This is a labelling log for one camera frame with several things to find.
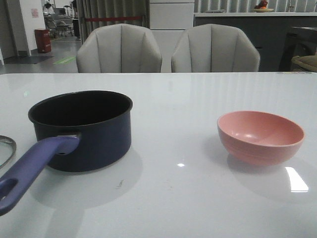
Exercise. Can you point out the right grey upholstered chair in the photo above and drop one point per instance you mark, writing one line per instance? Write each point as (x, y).
(214, 48)

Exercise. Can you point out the beige cushion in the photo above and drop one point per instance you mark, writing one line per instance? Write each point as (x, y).
(305, 63)

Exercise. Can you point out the white cabinet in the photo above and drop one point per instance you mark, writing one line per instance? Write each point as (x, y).
(171, 14)

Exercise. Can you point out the left grey upholstered chair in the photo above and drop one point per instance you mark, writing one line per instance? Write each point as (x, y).
(119, 48)

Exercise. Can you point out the dark armchair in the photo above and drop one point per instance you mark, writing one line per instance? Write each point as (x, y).
(299, 41)

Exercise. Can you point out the dark grey counter cabinet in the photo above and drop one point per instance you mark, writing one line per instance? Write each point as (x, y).
(267, 31)

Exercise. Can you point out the dark blue saucepan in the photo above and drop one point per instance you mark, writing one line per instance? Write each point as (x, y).
(76, 132)

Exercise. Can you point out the red barrier belt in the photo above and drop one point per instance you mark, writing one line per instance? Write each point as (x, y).
(107, 19)

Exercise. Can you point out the pink plastic bowl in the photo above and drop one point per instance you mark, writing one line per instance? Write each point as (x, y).
(259, 138)

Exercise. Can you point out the grey upholstered chair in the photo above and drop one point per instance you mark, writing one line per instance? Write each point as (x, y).
(119, 48)
(214, 48)

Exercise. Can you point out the fruit plate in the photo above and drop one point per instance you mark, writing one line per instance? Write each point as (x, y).
(262, 6)

